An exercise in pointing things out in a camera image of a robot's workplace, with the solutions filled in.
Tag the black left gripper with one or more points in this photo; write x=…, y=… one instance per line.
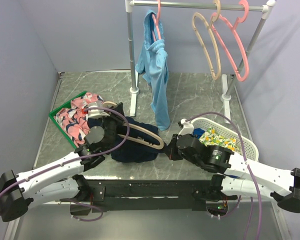
x=117, y=117

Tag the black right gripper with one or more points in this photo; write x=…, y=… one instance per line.
x=175, y=146

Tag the navy blue shorts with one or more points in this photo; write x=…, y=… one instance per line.
x=130, y=151

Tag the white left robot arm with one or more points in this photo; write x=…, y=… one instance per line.
x=63, y=179

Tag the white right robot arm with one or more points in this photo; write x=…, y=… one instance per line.
x=235, y=176

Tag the light blue shorts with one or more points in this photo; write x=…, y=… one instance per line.
x=153, y=64

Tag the pink hanger holding shorts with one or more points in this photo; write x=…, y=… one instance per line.
x=156, y=31

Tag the lemon print garment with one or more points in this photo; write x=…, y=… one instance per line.
x=212, y=138

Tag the pink patterned garment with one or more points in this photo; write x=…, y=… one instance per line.
x=72, y=121

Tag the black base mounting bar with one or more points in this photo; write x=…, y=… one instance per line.
x=133, y=195

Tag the metal clothes rack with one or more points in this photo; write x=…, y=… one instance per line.
x=266, y=10

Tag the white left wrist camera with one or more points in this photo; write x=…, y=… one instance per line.
x=97, y=113

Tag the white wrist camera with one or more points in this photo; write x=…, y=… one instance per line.
x=97, y=113
x=186, y=127

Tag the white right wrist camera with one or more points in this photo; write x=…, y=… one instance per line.
x=186, y=127

